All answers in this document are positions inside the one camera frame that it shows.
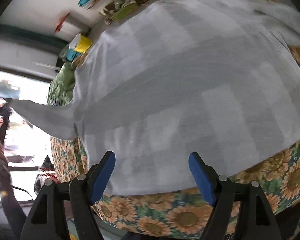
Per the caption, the green garment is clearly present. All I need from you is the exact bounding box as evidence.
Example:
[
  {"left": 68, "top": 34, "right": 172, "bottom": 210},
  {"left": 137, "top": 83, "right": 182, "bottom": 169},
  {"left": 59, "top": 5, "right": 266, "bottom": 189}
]
[{"left": 47, "top": 62, "right": 76, "bottom": 106}]

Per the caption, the white laundry basket red lid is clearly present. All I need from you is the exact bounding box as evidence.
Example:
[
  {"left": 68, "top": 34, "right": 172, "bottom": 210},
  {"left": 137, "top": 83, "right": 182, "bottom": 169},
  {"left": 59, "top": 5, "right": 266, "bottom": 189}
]
[{"left": 55, "top": 13, "right": 90, "bottom": 42}]

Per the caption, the dark curtain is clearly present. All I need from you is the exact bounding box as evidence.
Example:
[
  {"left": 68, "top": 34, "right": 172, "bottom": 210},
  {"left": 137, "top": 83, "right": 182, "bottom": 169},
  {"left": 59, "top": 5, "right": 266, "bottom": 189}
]
[{"left": 0, "top": 24, "right": 68, "bottom": 49}]

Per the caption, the green cardboard box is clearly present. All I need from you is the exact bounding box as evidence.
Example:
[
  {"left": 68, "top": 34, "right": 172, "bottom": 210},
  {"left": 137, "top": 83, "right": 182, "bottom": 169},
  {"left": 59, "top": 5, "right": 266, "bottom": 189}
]
[{"left": 112, "top": 3, "right": 139, "bottom": 21}]

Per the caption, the yellow bin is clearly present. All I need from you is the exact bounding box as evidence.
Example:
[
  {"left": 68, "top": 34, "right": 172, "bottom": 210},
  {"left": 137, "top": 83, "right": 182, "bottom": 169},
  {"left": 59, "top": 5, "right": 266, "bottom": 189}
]
[{"left": 74, "top": 34, "right": 93, "bottom": 54}]

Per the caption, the sunflower pattern bed cover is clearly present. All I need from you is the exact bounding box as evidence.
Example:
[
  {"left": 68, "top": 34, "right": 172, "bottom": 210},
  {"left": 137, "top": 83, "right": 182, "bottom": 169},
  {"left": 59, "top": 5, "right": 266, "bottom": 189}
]
[{"left": 51, "top": 0, "right": 300, "bottom": 239}]

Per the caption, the grey knit sweater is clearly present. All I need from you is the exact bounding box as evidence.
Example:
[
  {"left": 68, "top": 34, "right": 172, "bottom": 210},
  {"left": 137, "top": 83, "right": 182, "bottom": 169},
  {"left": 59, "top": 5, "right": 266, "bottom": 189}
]
[{"left": 11, "top": 0, "right": 300, "bottom": 196}]

